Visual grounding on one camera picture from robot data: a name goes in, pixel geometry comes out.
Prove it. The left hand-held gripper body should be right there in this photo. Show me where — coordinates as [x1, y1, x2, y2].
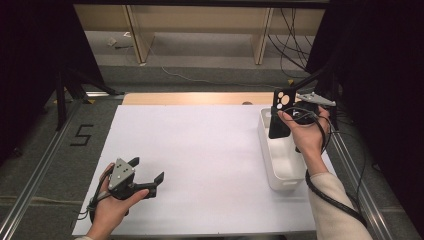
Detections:
[107, 158, 148, 201]

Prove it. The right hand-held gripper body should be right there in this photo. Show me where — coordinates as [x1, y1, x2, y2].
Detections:
[292, 91, 337, 126]

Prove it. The white plastic storage bin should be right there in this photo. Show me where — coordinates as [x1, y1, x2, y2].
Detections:
[257, 106, 308, 192]

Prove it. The person's right hand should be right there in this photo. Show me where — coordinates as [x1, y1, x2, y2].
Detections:
[277, 105, 332, 160]

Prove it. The person's left hand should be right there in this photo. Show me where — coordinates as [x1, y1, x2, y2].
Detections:
[94, 163, 150, 232]

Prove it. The white table mat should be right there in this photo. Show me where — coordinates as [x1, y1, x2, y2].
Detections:
[71, 104, 338, 238]

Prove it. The black curtain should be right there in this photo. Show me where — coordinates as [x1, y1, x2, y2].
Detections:
[304, 0, 424, 238]
[0, 0, 106, 166]

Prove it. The light wooden shelf unit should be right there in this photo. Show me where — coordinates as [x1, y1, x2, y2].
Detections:
[73, 4, 326, 66]

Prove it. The right gripper grey cable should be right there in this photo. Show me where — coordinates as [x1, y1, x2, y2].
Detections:
[283, 106, 319, 122]

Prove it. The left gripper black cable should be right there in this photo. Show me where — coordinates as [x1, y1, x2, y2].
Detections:
[77, 171, 117, 224]

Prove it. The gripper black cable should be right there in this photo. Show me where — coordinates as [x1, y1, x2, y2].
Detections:
[294, 114, 369, 229]
[77, 171, 117, 224]

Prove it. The bundle of black cables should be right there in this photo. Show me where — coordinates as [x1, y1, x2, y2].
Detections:
[267, 8, 316, 80]

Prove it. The aluminium floor rail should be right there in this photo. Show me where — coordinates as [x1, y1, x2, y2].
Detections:
[314, 101, 396, 240]
[0, 99, 84, 240]

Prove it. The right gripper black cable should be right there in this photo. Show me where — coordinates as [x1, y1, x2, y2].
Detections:
[294, 114, 369, 229]

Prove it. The white floor cable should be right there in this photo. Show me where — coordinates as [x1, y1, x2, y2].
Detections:
[146, 39, 288, 90]

